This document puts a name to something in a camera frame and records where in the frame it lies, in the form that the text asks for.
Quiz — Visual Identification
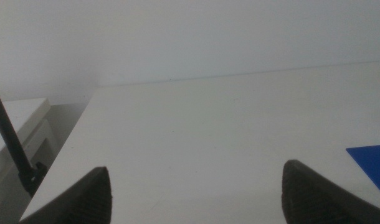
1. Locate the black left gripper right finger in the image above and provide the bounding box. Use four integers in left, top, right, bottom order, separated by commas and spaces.
280, 159, 380, 224

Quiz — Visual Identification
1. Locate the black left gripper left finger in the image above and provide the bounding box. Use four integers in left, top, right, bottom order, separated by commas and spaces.
18, 166, 113, 224

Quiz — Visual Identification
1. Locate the blue rectangular mat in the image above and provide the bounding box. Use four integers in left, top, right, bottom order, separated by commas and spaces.
345, 144, 380, 202

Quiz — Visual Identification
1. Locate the black pole with table clamp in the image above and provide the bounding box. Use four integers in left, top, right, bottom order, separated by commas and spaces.
0, 77, 49, 198

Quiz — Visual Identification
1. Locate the white side cabinet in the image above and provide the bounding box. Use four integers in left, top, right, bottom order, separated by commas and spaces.
0, 98, 59, 224

